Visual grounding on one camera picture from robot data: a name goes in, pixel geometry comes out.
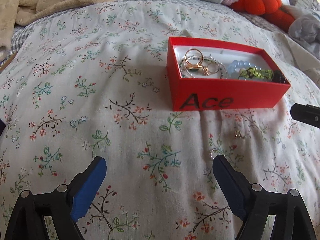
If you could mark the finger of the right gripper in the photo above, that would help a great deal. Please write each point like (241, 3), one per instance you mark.
(306, 114)

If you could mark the small gold star earring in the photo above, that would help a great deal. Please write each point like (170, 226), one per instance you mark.
(239, 135)

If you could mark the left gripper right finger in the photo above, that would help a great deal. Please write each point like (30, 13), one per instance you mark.
(253, 204)

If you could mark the grey crumpled cloth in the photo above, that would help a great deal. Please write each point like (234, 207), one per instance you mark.
(305, 31)

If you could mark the black hair claw clip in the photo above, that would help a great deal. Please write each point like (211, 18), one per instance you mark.
(280, 77)

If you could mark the red Ace box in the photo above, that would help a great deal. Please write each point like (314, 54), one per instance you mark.
(199, 92)

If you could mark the orange pumpkin plush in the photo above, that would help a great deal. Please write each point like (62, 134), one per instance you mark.
(270, 10)

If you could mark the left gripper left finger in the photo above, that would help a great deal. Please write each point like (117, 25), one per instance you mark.
(66, 204)

